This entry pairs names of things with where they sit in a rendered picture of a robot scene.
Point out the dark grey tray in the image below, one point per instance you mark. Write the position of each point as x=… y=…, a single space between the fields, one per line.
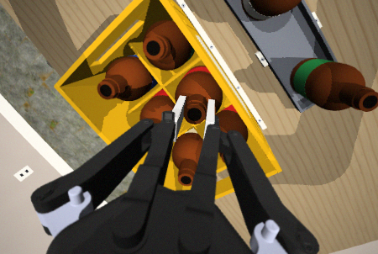
x=286 y=40

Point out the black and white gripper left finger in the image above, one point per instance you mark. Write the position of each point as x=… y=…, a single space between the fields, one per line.
x=76 y=194

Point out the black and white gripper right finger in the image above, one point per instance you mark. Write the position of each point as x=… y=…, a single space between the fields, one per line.
x=273 y=228

